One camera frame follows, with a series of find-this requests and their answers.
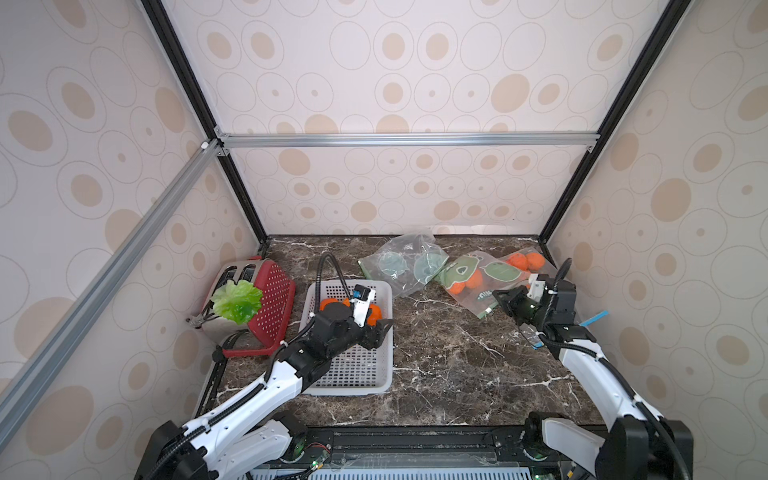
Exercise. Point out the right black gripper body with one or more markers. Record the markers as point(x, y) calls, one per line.
point(522, 303)

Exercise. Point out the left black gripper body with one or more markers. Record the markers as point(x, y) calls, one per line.
point(354, 334)

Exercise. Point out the orange toy mandarin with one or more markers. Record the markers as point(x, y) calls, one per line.
point(374, 315)
point(330, 301)

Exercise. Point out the green-seal clear zip-top bag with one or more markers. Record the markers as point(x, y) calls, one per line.
point(498, 275)

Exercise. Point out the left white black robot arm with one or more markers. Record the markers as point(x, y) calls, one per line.
point(291, 370)

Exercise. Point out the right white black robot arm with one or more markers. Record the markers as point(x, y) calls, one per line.
point(641, 442)

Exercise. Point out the blue-seal clear zip-top bag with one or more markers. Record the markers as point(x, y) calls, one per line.
point(556, 276)

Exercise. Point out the white perforated plastic basket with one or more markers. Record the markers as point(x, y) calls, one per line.
point(357, 371)

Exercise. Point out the green toy lettuce leaf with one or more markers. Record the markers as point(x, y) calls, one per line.
point(238, 301)

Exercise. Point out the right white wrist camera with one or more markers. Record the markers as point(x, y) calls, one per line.
point(537, 287)

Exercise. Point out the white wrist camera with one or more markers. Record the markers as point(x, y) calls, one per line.
point(362, 297)
point(537, 287)

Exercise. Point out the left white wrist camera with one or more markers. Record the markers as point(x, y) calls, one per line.
point(362, 297)

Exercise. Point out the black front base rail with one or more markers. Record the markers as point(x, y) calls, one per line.
point(390, 450)

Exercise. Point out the silver aluminium back rail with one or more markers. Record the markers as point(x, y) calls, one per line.
point(228, 141)

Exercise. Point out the silver aluminium rail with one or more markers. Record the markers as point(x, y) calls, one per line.
point(228, 141)
point(44, 366)

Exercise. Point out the black right corner post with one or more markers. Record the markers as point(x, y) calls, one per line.
point(649, 55)

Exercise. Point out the black corner post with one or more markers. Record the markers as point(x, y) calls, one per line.
point(161, 24)
point(649, 55)

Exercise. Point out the silver aluminium left rail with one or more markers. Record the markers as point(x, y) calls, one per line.
point(44, 366)

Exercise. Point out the black left corner post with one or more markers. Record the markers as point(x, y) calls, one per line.
point(161, 24)

